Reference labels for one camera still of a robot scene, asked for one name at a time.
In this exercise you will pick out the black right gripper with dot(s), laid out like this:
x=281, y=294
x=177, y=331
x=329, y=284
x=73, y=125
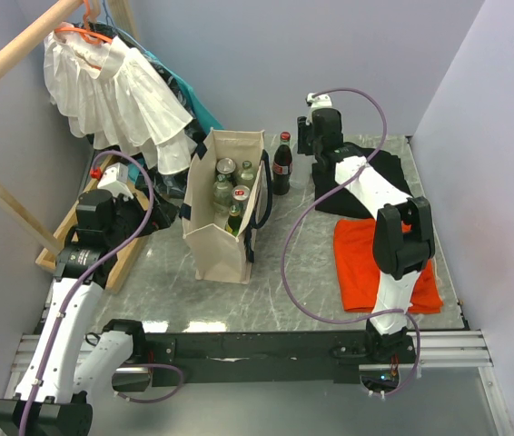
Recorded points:
x=302, y=128

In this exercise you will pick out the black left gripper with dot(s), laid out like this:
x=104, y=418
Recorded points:
x=162, y=216

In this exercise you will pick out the Coca-Cola glass bottle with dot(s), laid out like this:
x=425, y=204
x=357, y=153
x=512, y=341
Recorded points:
x=282, y=165

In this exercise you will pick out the green glass bottle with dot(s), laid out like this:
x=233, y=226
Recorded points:
x=234, y=220

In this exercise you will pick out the beige canvas tote bag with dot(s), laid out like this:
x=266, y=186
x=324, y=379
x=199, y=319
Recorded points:
x=220, y=256

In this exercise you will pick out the blue-cap water bottle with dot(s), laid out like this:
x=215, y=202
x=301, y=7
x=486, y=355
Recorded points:
x=301, y=171

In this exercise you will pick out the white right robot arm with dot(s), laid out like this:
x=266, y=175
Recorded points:
x=403, y=240

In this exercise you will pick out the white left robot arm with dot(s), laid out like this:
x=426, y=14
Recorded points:
x=57, y=392

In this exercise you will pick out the wooden rack base tray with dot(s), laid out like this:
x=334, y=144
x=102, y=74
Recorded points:
x=125, y=258

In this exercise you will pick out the clear glass green-cap bottle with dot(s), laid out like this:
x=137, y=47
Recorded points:
x=247, y=174

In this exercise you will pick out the silver-top drink can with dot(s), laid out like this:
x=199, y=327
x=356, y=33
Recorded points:
x=226, y=166

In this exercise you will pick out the black folded garment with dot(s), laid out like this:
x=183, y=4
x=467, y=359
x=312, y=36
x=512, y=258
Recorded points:
x=351, y=187

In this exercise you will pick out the teal garment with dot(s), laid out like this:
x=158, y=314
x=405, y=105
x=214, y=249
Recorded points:
x=175, y=156

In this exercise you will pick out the white pleated dress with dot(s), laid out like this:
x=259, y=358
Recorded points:
x=80, y=79

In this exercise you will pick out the wooden rack diagonal brace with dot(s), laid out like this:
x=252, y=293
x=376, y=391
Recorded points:
x=12, y=207

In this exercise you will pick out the orange folded garment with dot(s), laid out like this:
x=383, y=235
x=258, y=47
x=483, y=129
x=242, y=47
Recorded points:
x=359, y=275

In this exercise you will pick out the orange clothes hanger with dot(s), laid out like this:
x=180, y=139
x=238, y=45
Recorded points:
x=91, y=37

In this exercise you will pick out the wooden hanging rod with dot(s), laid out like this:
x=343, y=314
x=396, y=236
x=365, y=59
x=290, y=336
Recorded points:
x=17, y=49

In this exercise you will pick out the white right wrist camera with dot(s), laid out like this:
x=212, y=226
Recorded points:
x=317, y=102

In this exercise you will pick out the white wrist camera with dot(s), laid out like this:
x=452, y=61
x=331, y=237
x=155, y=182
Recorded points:
x=317, y=102
x=115, y=181

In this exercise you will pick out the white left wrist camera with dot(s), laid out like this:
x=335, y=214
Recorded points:
x=115, y=181

